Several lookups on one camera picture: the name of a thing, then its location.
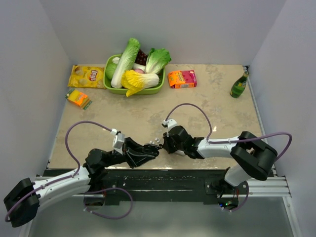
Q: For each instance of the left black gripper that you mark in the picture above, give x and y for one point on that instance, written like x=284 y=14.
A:
x=134 y=153

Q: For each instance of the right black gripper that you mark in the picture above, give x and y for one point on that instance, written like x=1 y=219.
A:
x=166 y=144

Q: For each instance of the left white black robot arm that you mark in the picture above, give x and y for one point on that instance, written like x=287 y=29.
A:
x=24 y=200

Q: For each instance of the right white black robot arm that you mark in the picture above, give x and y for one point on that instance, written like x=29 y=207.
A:
x=254 y=157

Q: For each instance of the orange pink snack box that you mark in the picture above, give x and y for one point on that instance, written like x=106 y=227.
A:
x=182 y=79

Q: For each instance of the green plastic basin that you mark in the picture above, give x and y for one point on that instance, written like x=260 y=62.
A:
x=152 y=90

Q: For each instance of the yellow napa cabbage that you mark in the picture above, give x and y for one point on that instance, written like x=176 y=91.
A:
x=135 y=82

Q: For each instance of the pink onion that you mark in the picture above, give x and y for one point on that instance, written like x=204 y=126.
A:
x=139 y=71

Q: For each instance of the green leaf lettuce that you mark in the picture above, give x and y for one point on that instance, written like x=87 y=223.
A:
x=157 y=60

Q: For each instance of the orange yellow sponge pack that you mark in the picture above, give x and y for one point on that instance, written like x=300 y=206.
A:
x=78 y=98

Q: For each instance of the green glass bottle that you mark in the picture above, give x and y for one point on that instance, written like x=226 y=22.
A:
x=239 y=86

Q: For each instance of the dark red grapes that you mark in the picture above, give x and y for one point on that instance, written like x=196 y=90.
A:
x=141 y=58

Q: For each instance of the round green cabbage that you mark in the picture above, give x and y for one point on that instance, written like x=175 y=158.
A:
x=109 y=70

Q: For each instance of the green napa cabbage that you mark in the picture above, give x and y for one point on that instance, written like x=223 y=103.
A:
x=126 y=61

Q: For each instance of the yellow Lays chips bag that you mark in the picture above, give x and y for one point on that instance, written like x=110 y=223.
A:
x=86 y=77

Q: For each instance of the white radish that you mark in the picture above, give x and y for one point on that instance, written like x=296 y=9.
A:
x=136 y=66

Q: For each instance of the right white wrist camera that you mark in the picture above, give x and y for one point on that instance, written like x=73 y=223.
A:
x=169 y=123

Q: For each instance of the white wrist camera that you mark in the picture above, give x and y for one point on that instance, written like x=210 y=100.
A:
x=118 y=140
x=169 y=123

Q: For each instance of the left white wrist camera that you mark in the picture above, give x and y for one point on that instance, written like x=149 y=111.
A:
x=118 y=140

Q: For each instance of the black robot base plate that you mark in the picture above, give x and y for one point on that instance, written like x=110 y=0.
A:
x=173 y=185

